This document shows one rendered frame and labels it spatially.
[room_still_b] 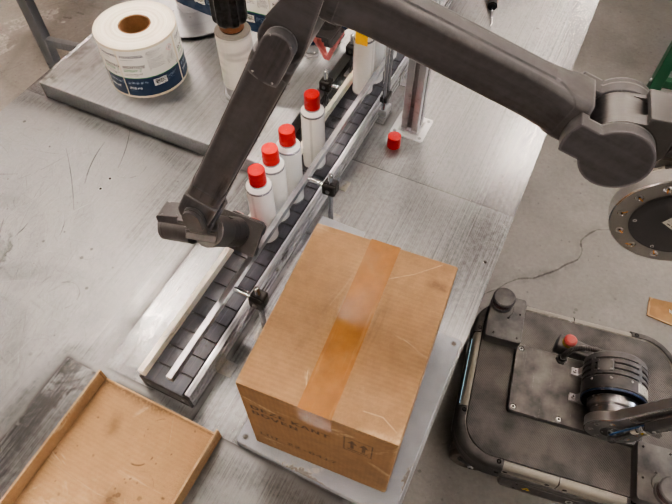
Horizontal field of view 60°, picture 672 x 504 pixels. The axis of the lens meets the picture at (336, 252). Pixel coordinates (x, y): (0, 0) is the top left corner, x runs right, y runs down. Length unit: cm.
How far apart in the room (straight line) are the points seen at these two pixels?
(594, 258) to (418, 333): 168
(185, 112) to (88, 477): 87
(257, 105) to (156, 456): 65
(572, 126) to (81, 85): 132
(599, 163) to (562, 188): 197
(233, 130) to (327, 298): 28
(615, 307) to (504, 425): 79
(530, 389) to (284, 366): 111
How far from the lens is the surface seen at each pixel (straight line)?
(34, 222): 150
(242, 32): 145
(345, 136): 145
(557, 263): 242
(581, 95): 69
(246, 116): 80
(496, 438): 178
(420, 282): 91
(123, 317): 128
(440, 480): 197
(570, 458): 183
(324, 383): 83
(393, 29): 66
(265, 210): 116
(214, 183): 91
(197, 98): 159
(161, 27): 158
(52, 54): 325
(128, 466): 115
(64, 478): 118
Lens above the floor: 189
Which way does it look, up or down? 56 degrees down
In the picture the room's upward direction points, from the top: straight up
